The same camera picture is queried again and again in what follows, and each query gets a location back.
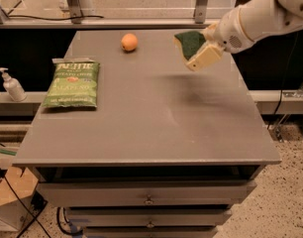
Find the left metal bracket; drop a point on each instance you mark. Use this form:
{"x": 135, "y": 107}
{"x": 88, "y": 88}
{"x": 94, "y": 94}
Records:
{"x": 75, "y": 11}

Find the grey drawer cabinet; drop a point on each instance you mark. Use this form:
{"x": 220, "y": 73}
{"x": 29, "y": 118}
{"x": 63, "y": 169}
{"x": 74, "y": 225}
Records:
{"x": 155, "y": 121}

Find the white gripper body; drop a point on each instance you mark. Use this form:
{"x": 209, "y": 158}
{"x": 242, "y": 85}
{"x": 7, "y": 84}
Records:
{"x": 229, "y": 31}

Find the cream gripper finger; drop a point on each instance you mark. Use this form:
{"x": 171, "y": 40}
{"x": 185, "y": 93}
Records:
{"x": 200, "y": 57}
{"x": 209, "y": 32}

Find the metal bracket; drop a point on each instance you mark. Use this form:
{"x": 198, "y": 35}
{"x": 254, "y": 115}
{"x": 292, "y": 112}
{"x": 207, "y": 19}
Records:
{"x": 75, "y": 11}
{"x": 200, "y": 11}

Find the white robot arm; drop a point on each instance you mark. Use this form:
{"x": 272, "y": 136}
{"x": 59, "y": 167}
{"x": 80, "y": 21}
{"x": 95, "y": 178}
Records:
{"x": 245, "y": 25}

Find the orange fruit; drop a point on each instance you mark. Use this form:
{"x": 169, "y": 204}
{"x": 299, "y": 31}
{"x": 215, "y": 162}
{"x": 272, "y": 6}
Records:
{"x": 129, "y": 42}

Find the green and yellow sponge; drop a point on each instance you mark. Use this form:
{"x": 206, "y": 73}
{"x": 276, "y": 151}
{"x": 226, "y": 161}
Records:
{"x": 190, "y": 42}

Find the white pump bottle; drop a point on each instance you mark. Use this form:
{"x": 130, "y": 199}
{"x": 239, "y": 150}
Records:
{"x": 12, "y": 86}

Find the green jalapeno chip bag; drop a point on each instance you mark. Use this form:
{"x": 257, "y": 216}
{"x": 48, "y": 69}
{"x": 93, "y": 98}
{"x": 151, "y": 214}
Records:
{"x": 74, "y": 84}

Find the top grey drawer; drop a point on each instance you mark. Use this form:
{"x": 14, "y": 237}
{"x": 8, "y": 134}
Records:
{"x": 163, "y": 193}

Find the bottom grey drawer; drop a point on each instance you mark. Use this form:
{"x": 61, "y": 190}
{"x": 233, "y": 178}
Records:
{"x": 156, "y": 232}

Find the cardboard box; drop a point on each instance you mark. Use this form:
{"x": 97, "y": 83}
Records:
{"x": 16, "y": 192}

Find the middle grey drawer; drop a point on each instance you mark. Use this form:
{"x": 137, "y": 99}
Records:
{"x": 148, "y": 217}

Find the grey drawer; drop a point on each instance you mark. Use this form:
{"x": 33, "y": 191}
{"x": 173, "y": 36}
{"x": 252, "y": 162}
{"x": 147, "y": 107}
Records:
{"x": 156, "y": 232}
{"x": 148, "y": 217}
{"x": 163, "y": 193}

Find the right metal bracket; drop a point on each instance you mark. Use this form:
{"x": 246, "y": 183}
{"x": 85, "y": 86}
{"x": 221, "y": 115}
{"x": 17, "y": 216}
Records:
{"x": 200, "y": 11}

